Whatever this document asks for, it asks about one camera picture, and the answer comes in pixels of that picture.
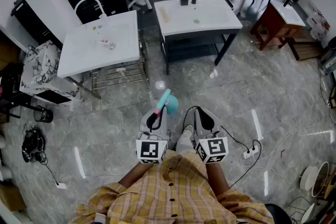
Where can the clear bottle with red label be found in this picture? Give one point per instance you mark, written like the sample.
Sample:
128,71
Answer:
106,43

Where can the round wooden rim mirror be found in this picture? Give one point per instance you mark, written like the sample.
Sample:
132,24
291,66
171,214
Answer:
320,178

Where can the black side desk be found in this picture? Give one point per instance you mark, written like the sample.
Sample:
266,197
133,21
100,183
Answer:
10,91

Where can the cardboard box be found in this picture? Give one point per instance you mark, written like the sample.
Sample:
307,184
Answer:
10,198

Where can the person's white shoe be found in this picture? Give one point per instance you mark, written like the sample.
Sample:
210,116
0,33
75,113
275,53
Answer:
188,129

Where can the white sink on steel frame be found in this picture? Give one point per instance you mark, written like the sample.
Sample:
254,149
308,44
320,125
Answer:
86,52

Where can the person's right forearm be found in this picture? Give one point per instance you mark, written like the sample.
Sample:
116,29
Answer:
216,178

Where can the black round stool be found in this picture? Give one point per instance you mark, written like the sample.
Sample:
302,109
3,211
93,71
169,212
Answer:
278,215

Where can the wooden crate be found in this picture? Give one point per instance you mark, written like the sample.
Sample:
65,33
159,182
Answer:
305,51

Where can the brown wooden side table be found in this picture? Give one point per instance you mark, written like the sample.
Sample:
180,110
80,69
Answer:
278,25

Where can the person's left forearm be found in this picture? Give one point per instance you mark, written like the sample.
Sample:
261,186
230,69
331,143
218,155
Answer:
136,174

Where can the white basin table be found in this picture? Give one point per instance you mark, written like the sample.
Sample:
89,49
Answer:
207,17

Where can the low black cabinet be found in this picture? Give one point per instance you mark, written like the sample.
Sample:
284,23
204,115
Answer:
31,21

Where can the white power strip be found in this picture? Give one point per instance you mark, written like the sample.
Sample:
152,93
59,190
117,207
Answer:
250,152

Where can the marble pattern cabinet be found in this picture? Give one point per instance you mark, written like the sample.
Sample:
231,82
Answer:
42,68

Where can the round white disc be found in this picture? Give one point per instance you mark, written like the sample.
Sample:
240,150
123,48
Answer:
308,178

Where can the white power adapter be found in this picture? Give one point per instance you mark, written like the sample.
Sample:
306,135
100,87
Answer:
61,185

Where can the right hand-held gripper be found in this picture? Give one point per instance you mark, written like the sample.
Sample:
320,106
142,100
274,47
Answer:
214,148

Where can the yellow plaid shirt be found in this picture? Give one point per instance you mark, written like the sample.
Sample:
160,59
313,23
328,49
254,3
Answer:
168,196

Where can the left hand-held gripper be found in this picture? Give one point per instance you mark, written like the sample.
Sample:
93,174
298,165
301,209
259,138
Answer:
151,150

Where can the person's light trouser leg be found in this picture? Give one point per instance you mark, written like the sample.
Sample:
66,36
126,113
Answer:
183,144

